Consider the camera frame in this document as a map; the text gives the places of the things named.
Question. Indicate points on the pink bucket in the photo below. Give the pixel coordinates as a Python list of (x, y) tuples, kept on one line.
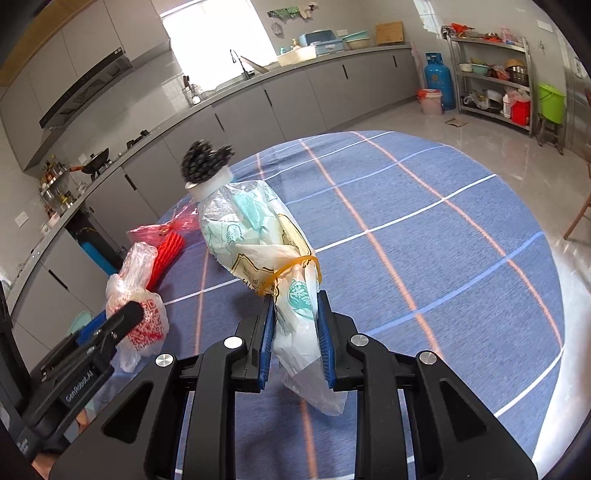
[(431, 102)]

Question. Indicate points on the black wok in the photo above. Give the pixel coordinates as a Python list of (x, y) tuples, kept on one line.
[(97, 160)]

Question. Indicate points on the black faucet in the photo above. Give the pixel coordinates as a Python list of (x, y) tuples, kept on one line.
[(242, 69)]

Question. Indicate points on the hanging strainer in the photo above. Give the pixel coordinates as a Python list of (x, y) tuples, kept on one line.
[(277, 27)]

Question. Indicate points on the red container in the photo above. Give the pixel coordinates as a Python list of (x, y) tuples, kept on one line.
[(520, 113)]

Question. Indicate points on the clear bag with red print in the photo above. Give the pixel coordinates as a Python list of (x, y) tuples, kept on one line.
[(147, 323)]

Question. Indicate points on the red foam net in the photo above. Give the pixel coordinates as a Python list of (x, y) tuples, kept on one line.
[(166, 258)]

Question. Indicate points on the thin chopping board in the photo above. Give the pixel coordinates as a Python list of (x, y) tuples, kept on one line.
[(254, 64)]

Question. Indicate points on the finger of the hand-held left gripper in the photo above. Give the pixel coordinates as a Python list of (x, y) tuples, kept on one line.
[(122, 323), (92, 328)]

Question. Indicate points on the yellow rubber band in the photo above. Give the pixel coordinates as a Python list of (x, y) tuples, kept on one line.
[(288, 266)]

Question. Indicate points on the white basin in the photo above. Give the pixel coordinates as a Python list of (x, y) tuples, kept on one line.
[(295, 56)]

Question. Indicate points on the green hanging cloth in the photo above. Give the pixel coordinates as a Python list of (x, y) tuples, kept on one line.
[(284, 12)]

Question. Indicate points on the pink plastic bag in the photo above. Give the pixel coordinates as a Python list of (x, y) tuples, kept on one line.
[(152, 230)]

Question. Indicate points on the blue gas cylinder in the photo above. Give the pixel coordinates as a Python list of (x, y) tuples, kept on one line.
[(438, 81)]

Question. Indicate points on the metal spice rack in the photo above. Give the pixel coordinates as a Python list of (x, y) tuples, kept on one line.
[(55, 189)]

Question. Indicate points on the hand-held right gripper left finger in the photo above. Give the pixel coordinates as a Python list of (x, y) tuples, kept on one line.
[(265, 341)]

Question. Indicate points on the wooden chair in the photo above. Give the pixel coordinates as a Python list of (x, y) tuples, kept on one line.
[(577, 221)]

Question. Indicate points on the green basins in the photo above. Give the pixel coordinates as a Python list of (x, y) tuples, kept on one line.
[(358, 40)]

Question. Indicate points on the white jug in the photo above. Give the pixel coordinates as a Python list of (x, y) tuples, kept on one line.
[(507, 105)]

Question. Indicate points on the knife rack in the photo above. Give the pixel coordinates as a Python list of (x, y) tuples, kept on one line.
[(191, 90)]

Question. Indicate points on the small stool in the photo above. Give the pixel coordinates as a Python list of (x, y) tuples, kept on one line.
[(549, 129)]

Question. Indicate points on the printed clear plastic bag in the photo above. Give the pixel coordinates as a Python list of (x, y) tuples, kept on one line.
[(258, 240)]

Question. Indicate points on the stainless steel refrigerator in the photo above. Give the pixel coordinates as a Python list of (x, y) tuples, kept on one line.
[(577, 92)]

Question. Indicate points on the grey upper cabinets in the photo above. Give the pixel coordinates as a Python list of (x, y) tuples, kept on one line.
[(92, 32)]

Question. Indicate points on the green bucket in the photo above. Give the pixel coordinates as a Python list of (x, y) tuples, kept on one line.
[(551, 104)]

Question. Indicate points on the white wall socket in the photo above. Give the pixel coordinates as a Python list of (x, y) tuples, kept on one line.
[(20, 219)]

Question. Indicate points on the bright window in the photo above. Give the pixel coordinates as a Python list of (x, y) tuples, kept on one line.
[(217, 41)]

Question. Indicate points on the beige hanging cloth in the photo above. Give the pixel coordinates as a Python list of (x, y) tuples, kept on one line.
[(308, 10)]

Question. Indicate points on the steel bowl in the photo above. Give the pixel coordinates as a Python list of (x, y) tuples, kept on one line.
[(517, 75)]

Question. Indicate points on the white paper cup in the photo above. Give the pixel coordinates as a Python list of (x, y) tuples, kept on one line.
[(214, 182)]

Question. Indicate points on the gas stove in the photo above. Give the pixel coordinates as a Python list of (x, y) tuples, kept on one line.
[(138, 137)]

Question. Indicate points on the blue container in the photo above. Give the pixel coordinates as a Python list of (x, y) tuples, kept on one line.
[(97, 256)]

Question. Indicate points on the black range hood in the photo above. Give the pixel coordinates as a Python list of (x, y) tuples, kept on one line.
[(78, 92)]

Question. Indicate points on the cardboard scrap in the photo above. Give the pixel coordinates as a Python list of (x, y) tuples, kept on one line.
[(456, 122)]

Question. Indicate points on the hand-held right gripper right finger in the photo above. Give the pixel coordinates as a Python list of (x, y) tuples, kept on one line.
[(324, 341)]

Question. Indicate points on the blue dish box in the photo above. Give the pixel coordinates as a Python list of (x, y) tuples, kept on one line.
[(323, 41)]

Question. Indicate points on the blue plaid tablecloth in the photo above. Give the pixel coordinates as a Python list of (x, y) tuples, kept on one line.
[(415, 230)]

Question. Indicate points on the metal shelf rack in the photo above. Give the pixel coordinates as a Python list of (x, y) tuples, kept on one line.
[(489, 44)]

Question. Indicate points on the wooden cutting board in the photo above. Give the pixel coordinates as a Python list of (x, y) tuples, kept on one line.
[(390, 32)]

